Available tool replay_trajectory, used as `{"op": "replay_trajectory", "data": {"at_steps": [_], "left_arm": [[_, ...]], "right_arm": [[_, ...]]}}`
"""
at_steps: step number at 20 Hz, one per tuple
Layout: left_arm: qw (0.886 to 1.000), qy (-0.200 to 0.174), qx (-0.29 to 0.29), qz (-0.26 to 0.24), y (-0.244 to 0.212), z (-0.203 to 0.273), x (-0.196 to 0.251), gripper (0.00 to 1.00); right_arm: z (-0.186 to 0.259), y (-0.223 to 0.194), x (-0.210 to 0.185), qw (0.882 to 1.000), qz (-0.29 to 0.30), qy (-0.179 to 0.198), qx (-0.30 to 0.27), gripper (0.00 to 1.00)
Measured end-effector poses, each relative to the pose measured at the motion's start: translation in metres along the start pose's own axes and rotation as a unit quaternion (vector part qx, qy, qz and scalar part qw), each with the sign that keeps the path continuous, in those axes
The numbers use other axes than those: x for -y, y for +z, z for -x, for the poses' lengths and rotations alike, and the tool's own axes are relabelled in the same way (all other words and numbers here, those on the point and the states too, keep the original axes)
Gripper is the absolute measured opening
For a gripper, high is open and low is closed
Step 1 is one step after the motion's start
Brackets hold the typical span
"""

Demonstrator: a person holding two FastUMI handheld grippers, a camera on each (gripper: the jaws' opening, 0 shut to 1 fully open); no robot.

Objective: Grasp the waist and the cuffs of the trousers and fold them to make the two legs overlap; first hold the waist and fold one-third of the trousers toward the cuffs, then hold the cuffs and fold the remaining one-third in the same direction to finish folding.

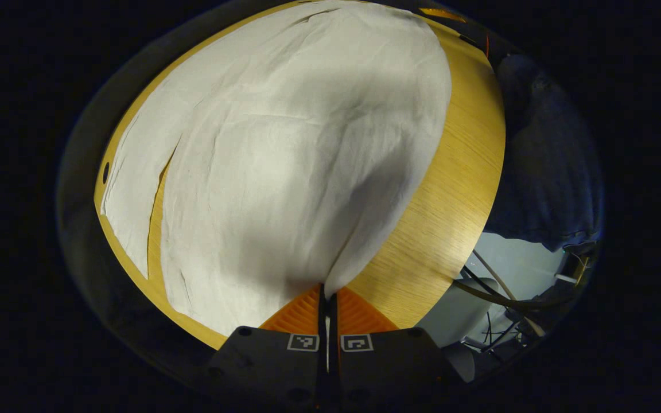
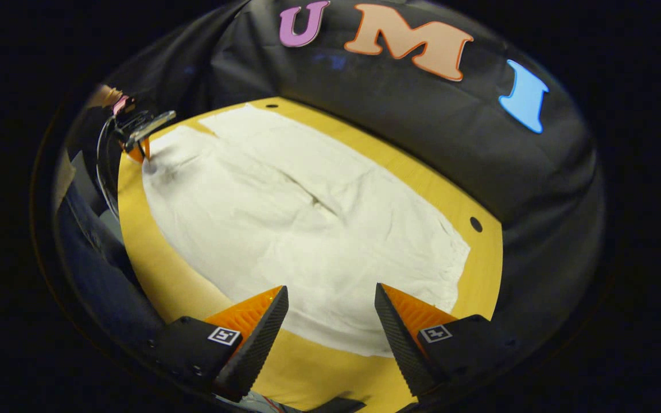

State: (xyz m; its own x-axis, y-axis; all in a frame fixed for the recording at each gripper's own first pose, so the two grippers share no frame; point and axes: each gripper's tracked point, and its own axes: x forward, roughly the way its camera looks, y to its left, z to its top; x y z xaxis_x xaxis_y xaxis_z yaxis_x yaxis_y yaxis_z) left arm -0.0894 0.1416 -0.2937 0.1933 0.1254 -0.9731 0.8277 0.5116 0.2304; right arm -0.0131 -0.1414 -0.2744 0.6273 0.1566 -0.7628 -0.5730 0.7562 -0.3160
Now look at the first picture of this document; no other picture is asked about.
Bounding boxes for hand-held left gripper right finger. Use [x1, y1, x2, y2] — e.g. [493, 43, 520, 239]
[329, 287, 449, 409]

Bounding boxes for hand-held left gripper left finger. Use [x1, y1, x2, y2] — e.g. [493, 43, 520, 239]
[207, 284, 329, 409]

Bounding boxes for white jeans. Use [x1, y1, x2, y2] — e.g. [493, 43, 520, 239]
[101, 0, 453, 338]

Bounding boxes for dark blue cloth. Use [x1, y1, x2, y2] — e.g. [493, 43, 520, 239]
[484, 53, 604, 253]

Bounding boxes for black cable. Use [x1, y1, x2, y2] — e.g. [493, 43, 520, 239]
[460, 265, 572, 313]

